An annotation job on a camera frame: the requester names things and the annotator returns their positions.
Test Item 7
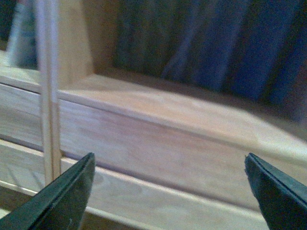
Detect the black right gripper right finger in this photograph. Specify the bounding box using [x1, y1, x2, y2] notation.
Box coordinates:
[245, 153, 307, 230]

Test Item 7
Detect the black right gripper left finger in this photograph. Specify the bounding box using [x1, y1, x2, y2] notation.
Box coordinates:
[0, 153, 95, 230]

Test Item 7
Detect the wooden shelf cabinet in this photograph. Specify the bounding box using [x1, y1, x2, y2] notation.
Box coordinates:
[0, 0, 307, 230]

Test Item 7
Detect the dark blue back curtain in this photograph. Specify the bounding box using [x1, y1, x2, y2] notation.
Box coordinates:
[114, 0, 307, 125]

